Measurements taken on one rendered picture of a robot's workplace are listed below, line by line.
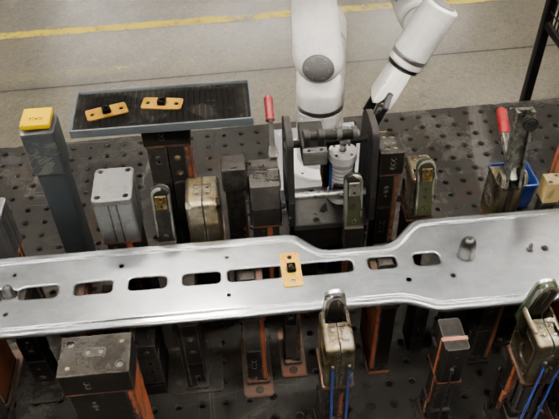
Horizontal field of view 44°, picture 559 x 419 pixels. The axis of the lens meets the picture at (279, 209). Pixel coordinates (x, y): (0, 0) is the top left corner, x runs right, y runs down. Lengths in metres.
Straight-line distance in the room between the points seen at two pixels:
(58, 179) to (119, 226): 0.24
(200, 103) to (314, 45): 0.29
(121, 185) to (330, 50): 0.54
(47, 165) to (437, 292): 0.84
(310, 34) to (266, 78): 2.06
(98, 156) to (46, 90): 1.67
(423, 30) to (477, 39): 2.42
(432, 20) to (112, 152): 1.02
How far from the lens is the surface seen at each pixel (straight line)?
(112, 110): 1.48
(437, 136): 2.14
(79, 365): 1.23
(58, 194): 1.62
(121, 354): 1.22
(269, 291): 1.30
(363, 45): 3.88
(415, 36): 1.61
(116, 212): 1.37
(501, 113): 1.51
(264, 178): 1.40
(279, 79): 3.60
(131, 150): 2.11
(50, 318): 1.34
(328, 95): 1.69
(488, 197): 1.53
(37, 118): 1.51
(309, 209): 1.49
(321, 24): 1.55
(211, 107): 1.45
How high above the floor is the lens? 2.02
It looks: 45 degrees down
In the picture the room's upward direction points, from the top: 2 degrees counter-clockwise
